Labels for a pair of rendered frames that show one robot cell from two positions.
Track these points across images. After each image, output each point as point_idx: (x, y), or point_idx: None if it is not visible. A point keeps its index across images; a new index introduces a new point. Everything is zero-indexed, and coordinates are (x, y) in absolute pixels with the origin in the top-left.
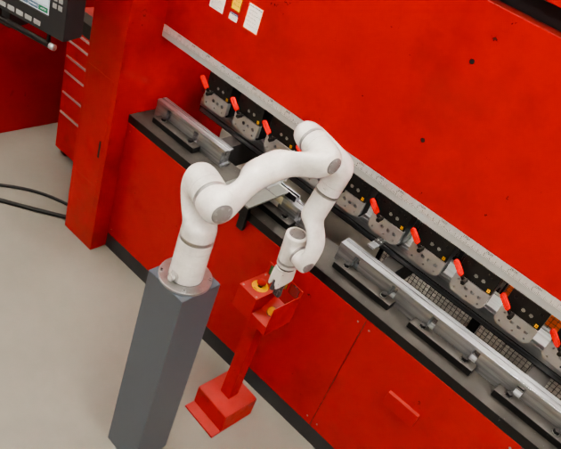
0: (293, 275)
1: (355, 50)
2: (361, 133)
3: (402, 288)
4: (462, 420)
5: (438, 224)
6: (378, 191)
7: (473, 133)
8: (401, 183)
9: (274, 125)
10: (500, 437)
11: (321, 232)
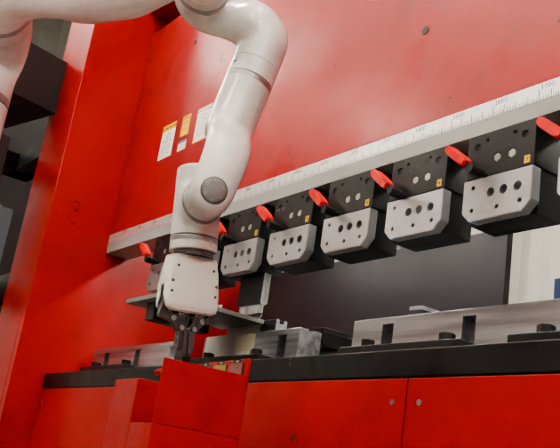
0: (212, 292)
1: (316, 28)
2: (343, 112)
3: (483, 307)
4: None
5: (494, 115)
6: None
7: None
8: (415, 116)
9: (233, 224)
10: None
11: (239, 134)
